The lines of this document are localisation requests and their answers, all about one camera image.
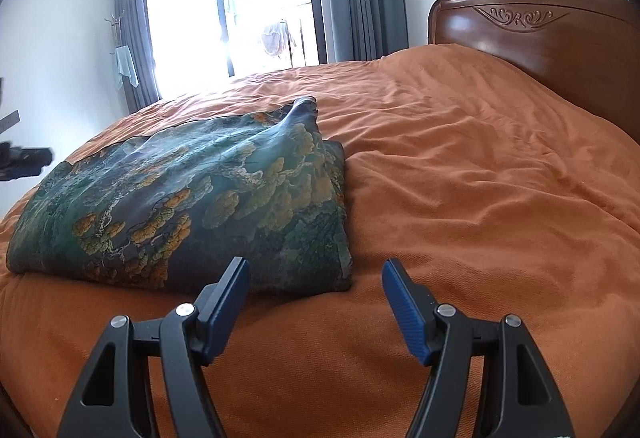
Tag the orange bed blanket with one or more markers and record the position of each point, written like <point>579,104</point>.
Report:
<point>475,198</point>

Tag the black framed sliding glass door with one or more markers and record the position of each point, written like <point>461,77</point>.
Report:
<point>190,18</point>

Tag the light blue towel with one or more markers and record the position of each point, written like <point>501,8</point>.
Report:
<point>126,68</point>

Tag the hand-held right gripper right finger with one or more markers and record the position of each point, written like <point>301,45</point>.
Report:
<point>405,308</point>

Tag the dark wall switch panel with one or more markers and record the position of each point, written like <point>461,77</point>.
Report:
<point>9,122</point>

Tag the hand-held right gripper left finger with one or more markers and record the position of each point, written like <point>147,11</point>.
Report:
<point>225,308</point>

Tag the black balcony drying rack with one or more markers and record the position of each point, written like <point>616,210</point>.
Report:
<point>297,43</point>

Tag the carved wooden headboard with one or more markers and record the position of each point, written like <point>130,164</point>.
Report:
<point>560,38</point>

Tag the brown hanging garment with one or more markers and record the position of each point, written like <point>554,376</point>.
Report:
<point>275,40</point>

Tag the wooden coat rack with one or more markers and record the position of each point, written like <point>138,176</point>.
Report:
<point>116,30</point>

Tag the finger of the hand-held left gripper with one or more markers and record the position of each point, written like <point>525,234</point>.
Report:
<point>32,158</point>

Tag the green landscape print padded jacket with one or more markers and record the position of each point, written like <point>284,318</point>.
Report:
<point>200,198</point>

